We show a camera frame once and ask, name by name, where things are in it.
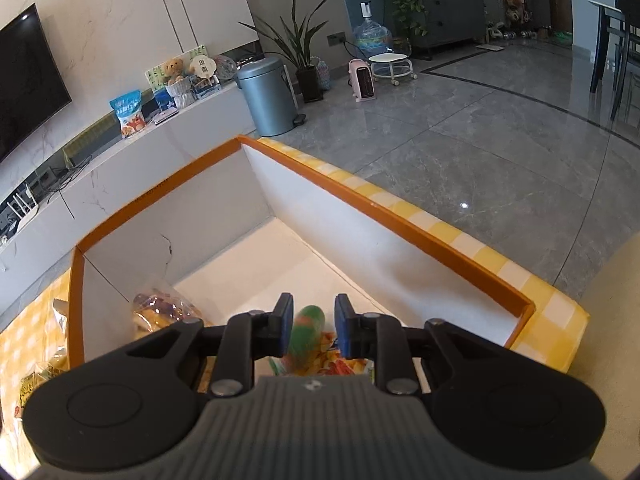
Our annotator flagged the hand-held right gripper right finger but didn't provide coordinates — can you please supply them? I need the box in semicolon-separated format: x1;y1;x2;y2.
334;292;506;396

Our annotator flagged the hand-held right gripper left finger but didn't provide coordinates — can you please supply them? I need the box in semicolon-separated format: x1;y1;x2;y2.
125;292;296;398

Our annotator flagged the green snack tube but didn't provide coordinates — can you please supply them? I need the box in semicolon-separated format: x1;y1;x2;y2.
282;304;326;373

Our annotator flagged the orange printed chip bag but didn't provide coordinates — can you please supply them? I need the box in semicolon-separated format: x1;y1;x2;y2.
265;330;376;386

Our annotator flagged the orange cardboard box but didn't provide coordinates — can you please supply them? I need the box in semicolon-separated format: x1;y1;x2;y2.
68;135;536;396

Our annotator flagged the clear pastry packet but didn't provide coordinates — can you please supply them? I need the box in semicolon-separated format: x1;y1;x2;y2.
131;287;203;333

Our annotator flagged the white marble television console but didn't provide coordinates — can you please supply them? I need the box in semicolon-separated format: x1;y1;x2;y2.
0;77;258;321

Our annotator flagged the grey pedal trash can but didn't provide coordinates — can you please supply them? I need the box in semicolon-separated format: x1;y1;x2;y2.
236;56;307;137

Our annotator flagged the crumpled pale snack packet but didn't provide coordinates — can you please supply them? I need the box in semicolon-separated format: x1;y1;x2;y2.
52;299;71;333

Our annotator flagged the tall leafy potted plant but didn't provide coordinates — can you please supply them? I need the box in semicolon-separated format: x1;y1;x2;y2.
239;0;333;103

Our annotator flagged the pink space heater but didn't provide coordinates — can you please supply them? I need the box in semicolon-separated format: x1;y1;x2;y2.
348;58;377;103

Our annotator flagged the blue snack bag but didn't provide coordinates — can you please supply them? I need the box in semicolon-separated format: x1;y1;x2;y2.
110;89;147;140

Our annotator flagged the yellow label cookie packet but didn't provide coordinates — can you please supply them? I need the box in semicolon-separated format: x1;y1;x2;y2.
15;372;48;421

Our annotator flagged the white rolling stool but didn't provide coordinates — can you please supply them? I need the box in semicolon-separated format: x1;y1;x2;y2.
369;52;418;86

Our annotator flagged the brown teddy bear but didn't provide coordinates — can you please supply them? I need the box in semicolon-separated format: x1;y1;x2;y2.
164;58;195;108

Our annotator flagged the round paper fan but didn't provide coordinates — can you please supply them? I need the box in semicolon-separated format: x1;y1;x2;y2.
189;55;218;83

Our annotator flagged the green gift box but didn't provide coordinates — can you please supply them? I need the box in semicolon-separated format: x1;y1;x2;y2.
145;45;208;96

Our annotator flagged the white router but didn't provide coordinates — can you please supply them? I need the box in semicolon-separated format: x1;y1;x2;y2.
7;185;40;221

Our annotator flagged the blue water jug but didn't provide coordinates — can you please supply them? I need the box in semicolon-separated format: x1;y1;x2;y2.
352;2;393;58

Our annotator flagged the grey drawer cabinet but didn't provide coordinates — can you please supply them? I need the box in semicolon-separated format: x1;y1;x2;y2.
410;0;488;58

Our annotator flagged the black dining table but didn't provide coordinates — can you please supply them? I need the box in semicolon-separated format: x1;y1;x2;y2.
587;0;640;126

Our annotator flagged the black wall television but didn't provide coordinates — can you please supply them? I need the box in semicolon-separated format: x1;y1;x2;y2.
0;2;73;163

